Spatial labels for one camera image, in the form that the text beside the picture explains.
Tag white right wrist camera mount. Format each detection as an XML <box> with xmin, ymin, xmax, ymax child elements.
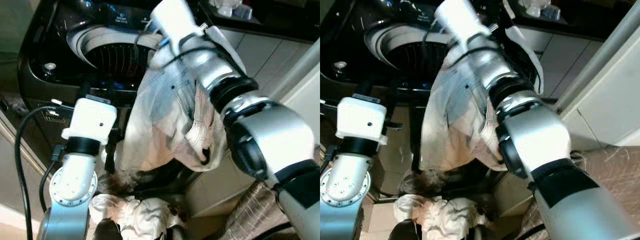
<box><xmin>434</xmin><ymin>0</ymin><xmax>493</xmax><ymax>48</ymax></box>
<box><xmin>149</xmin><ymin>0</ymin><xmax>205</xmax><ymax>51</ymax></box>

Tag grey cabinet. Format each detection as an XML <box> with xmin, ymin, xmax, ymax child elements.
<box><xmin>515</xmin><ymin>22</ymin><xmax>616</xmax><ymax>101</ymax></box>
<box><xmin>220</xmin><ymin>25</ymin><xmax>321</xmax><ymax>101</ymax></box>

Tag white and pink crumpled cloth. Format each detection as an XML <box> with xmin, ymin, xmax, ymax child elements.
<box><xmin>394</xmin><ymin>194</ymin><xmax>488</xmax><ymax>240</ymax></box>
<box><xmin>89</xmin><ymin>194</ymin><xmax>182</xmax><ymax>240</ymax></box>

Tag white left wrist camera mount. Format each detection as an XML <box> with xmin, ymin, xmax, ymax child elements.
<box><xmin>335</xmin><ymin>95</ymin><xmax>388</xmax><ymax>146</ymax></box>
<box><xmin>61</xmin><ymin>95</ymin><xmax>119</xmax><ymax>146</ymax></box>

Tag brown patterned fabric hamper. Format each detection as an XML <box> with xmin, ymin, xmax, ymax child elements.
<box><xmin>219</xmin><ymin>179</ymin><xmax>301</xmax><ymax>240</ymax></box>
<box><xmin>520</xmin><ymin>147</ymin><xmax>640</xmax><ymax>240</ymax></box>

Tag white items on counter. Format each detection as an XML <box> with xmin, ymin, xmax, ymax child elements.
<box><xmin>209</xmin><ymin>0</ymin><xmax>253</xmax><ymax>22</ymax></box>
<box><xmin>517</xmin><ymin>0</ymin><xmax>563</xmax><ymax>22</ymax></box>

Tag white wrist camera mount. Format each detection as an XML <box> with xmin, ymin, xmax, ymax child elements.
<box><xmin>434</xmin><ymin>0</ymin><xmax>493</xmax><ymax>48</ymax></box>
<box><xmin>335</xmin><ymin>95</ymin><xmax>388</xmax><ymax>146</ymax></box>
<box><xmin>149</xmin><ymin>0</ymin><xmax>205</xmax><ymax>51</ymax></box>
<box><xmin>61</xmin><ymin>95</ymin><xmax>119</xmax><ymax>146</ymax></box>

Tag black left robot foot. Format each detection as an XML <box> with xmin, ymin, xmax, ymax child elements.
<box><xmin>94</xmin><ymin>219</ymin><xmax>125</xmax><ymax>240</ymax></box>
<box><xmin>389</xmin><ymin>220</ymin><xmax>421</xmax><ymax>240</ymax></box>

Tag beige garment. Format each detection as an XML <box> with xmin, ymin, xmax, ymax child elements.
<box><xmin>419</xmin><ymin>45</ymin><xmax>506</xmax><ymax>173</ymax></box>
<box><xmin>120</xmin><ymin>27</ymin><xmax>236</xmax><ymax>173</ymax></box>

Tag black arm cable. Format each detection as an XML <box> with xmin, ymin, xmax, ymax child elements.
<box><xmin>320</xmin><ymin>144</ymin><xmax>335</xmax><ymax>173</ymax></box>
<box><xmin>14</xmin><ymin>105</ymin><xmax>63</xmax><ymax>240</ymax></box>

